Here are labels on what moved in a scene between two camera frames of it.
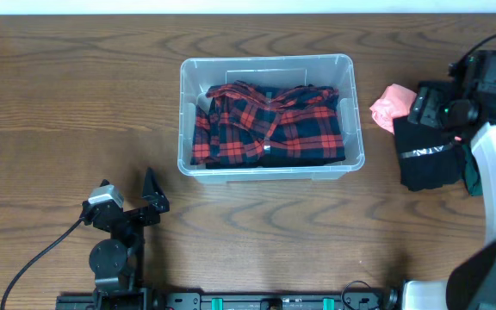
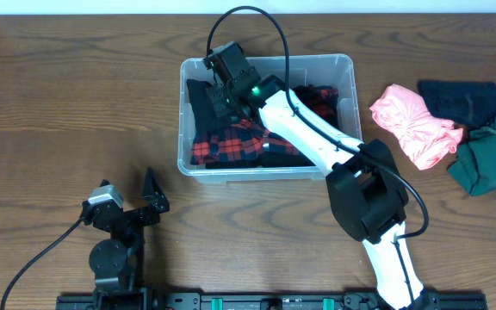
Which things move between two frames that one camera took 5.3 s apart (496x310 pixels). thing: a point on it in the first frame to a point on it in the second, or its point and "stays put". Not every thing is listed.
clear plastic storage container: [269, 118] stays put
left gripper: [156, 206] stays put
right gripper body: [436, 111] to [224, 99]
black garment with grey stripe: [430, 158] to [203, 116]
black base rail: [379, 300] stays put
